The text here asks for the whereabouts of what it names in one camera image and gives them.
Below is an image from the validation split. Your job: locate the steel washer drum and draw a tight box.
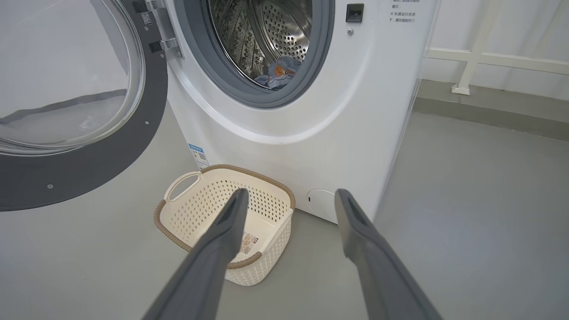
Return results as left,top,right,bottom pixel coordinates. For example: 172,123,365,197
208,0,313,89

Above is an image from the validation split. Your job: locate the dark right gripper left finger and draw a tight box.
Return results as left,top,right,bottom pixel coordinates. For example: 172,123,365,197
142,188,250,320

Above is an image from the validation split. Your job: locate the metal door hinge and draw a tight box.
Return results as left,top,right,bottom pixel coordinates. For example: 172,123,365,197
147,0,184,58

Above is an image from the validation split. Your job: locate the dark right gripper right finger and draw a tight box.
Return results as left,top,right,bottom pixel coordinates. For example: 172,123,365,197
334,188,443,320

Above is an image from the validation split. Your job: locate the paper label inside basket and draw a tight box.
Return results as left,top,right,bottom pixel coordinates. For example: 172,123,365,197
240,231,259,255

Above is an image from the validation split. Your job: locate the round black glass washer door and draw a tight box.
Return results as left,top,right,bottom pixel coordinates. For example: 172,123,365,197
0,0,168,212

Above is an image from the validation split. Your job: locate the white front-load washing machine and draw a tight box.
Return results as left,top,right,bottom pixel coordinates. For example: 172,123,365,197
162,0,443,225

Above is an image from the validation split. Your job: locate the black text sticker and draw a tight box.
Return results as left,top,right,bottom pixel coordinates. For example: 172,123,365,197
387,0,421,24

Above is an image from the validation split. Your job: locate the round white filter cover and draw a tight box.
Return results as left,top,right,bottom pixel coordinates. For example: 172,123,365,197
306,189,337,218

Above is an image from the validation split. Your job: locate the blue energy label sticker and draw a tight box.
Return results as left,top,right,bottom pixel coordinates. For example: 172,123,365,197
188,143,210,170

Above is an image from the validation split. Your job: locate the cream metal railing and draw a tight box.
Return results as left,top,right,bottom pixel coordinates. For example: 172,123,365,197
425,0,569,95

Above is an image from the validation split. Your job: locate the blue cartoon-print garment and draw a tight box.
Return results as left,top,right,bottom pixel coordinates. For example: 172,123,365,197
267,56,303,83
256,75,289,91

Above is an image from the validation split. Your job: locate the white perforated laundry basket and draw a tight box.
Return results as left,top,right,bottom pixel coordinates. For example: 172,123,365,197
154,164,296,286

